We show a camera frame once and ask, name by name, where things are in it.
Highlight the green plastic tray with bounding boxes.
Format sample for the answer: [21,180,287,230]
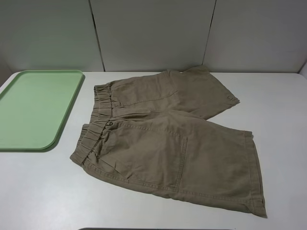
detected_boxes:
[0,70,84,151]

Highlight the khaki shorts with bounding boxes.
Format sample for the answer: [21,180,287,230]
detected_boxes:
[70,66,267,218]

